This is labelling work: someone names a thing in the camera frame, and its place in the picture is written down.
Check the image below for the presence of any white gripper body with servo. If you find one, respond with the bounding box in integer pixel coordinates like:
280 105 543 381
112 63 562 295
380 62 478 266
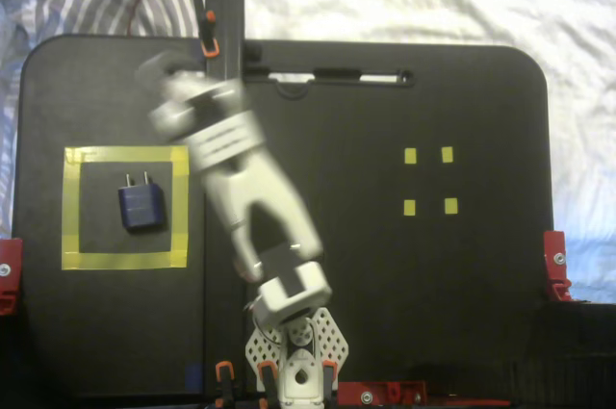
166 72 249 134

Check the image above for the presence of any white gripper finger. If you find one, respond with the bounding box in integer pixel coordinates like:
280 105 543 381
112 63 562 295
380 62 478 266
148 103 193 134
137 52 203 86

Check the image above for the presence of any blue and white charger block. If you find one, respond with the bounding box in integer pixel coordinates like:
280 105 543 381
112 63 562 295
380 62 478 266
117 170 167 235

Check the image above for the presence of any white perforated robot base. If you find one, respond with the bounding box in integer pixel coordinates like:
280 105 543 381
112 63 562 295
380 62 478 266
244 305 351 408

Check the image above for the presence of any orange and black bar clamp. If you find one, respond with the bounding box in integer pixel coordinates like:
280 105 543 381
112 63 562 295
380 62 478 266
191 0 222 60

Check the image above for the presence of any black flat bar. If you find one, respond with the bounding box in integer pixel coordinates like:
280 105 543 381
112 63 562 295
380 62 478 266
203 0 247 400

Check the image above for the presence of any yellow tape square outline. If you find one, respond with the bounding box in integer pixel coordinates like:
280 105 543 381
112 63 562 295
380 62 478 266
61 144 190 270

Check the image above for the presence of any orange and black spring clamp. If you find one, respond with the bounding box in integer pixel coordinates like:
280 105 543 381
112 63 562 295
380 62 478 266
215 360 237 409
257 361 280 409
321 359 338 396

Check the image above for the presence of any black backdrop board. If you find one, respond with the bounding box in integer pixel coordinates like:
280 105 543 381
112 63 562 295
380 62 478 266
0 300 616 409

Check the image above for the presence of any red corner bracket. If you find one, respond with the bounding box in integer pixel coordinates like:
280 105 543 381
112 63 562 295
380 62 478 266
336 379 429 408
542 230 574 303
0 237 24 317

